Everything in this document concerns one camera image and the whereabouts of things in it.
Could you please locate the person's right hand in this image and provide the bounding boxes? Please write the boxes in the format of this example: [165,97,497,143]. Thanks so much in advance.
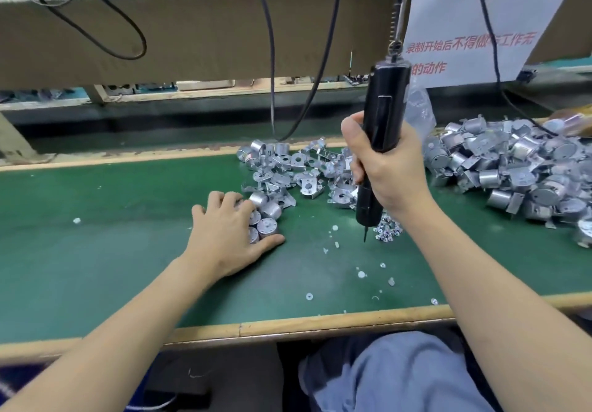
[340,111,436,223]

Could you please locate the person's right forearm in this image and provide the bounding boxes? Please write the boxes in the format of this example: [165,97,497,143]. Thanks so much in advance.
[398,199,592,412]

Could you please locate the grey blue trousers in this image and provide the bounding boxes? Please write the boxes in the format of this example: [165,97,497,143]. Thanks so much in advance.
[298,328,501,412]

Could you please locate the person's left forearm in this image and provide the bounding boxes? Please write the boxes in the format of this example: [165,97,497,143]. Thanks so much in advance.
[0,254,223,412]

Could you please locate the black electric screwdriver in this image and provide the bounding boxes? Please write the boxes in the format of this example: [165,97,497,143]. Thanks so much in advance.
[356,0,413,242]

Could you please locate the black hanging cable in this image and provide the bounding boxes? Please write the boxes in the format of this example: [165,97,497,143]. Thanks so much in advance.
[277,0,346,142]
[250,0,279,140]

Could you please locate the black looped cable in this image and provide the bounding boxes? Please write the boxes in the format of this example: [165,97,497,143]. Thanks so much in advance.
[32,0,149,61]

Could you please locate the pile of assembled motors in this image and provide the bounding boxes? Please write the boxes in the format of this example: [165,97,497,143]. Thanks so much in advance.
[424,111,592,246]

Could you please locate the green bench mat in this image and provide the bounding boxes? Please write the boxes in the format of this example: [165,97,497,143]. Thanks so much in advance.
[0,139,592,344]

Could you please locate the slanted wooden post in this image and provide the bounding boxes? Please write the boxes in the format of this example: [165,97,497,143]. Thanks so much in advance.
[0,111,52,165]

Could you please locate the pile of metal brackets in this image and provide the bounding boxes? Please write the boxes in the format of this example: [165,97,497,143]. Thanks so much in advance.
[236,137,362,209]

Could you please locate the orange packet in plastic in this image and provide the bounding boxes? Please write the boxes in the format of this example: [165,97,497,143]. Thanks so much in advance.
[555,109,592,138]

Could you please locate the small clear plastic bag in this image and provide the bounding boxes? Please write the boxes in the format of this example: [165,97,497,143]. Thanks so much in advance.
[402,84,436,142]

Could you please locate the person's left hand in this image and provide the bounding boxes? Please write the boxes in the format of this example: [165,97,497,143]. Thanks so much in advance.
[183,190,286,283]

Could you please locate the pile of silver motors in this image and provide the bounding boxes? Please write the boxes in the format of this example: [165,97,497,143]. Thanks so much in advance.
[242,190,283,244]

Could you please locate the white paper sign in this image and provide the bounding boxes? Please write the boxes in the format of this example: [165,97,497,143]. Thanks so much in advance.
[402,0,586,89]

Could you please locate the brown back panel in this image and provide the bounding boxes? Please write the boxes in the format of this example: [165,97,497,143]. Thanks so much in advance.
[0,0,592,92]

